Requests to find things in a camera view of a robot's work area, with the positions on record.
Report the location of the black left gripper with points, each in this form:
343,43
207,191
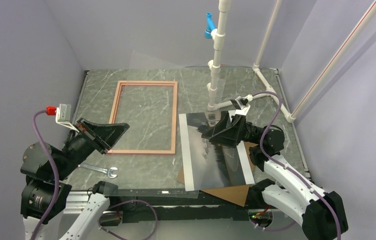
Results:
101,135

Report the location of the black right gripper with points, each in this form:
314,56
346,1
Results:
228,136

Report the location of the red wooden picture frame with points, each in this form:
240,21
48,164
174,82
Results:
147,83

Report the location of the glossy photo with white borders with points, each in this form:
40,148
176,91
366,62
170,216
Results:
207,165

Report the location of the brown cardboard backing board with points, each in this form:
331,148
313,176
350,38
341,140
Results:
233,194

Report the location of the white PVC pipe stand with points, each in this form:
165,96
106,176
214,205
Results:
215,63

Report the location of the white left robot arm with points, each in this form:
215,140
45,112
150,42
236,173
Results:
45,167

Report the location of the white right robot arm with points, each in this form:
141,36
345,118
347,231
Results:
320,214

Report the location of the silver open-end wrench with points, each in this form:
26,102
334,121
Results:
109,172

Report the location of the blue pipe fitting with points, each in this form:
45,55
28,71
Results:
210,30

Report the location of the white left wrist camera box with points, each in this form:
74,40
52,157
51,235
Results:
62,114

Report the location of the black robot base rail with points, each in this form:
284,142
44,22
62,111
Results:
138,205

